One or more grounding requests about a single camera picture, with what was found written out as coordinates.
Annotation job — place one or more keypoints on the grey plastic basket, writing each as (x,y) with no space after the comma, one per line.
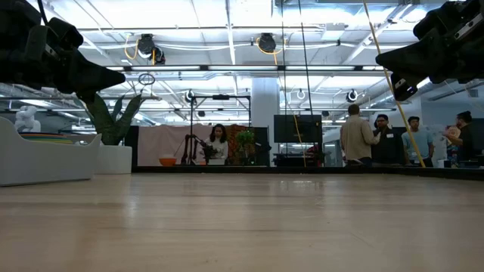
(45,162)

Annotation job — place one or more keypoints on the colourful patterned tapestry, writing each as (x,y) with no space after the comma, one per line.
(234,136)

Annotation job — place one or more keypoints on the black table frame rail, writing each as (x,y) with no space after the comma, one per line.
(264,170)

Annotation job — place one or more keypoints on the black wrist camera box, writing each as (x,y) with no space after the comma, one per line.
(435,19)
(66,34)

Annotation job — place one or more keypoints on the grey ventilation duct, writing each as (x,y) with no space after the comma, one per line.
(425,86)

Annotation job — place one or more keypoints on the black metal frame stand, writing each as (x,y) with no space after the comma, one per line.
(221,96)

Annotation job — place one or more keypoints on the black monitor screen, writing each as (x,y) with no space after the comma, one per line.
(287,128)

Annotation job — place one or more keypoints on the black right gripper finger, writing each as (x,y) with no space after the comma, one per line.
(412,58)
(404,88)

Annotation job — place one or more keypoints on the white figure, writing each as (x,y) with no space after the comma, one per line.
(27,117)

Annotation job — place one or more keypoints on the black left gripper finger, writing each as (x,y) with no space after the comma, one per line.
(87,75)

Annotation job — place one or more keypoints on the white building column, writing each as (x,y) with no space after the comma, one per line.
(264,102)

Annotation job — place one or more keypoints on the yellow measuring cup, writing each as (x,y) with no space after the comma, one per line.
(45,137)

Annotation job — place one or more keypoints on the long ceiling light rail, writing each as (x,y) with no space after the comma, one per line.
(246,68)

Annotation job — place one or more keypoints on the white square planter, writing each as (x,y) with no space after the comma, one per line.
(115,160)

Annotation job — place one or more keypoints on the black monitor stand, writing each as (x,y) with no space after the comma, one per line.
(287,160)

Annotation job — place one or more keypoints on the small green leafy plant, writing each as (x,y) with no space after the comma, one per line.
(246,136)

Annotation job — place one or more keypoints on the black background robot arm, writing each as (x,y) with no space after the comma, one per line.
(208,150)

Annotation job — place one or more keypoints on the pink hanging cloth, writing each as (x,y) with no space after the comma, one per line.
(159,141)

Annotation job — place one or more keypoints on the green snake plant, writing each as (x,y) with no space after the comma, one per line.
(113,128)

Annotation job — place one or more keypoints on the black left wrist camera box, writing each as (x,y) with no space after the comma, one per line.
(66,34)

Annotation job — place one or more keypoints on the orange bowl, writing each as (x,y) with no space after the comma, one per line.
(168,161)

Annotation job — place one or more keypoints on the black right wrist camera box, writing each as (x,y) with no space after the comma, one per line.
(435,19)

